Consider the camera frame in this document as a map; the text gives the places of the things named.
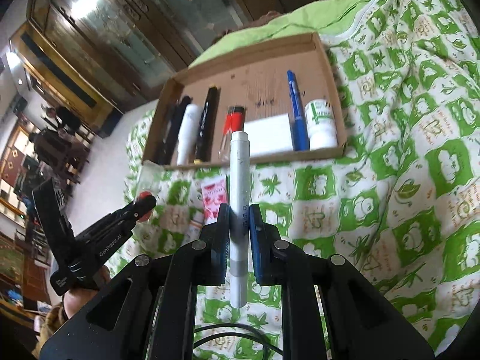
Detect black clear pen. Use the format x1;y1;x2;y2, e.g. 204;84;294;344
154;96;192;165

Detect black marker blue ends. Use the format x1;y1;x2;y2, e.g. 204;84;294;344
193;85;219;164

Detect pink rose cream tube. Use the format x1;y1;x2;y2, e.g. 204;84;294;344
201;176;229;224

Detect green pillow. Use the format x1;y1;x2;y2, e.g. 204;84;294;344
190;0;371;67

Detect small white green bottle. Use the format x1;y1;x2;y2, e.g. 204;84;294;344
304;99;338;150

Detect person in background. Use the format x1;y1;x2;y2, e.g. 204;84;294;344
42;106;81;135

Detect person left hand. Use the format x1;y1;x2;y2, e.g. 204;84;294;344
63;289;98;319

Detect black cable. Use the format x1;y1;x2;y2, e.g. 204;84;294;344
193;323;284;360

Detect white silver marker pen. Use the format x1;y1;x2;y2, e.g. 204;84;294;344
229;131;251;309

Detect white rectangular box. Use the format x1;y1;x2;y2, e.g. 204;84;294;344
244;114;294;157

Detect green white patterned bedspread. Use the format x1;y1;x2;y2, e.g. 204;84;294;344
108;0;480;360

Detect brown cardboard tray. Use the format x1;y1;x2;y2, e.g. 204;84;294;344
142;33;347;167

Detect white orange-banded ointment tube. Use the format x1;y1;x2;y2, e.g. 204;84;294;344
182;211;204;245

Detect red lighter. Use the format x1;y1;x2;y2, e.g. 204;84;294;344
218;106;246;161

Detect blue pen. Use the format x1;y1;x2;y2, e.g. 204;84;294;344
286;70;309;151

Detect dark wooden glass cabinet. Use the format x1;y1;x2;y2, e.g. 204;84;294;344
1;0;317;137

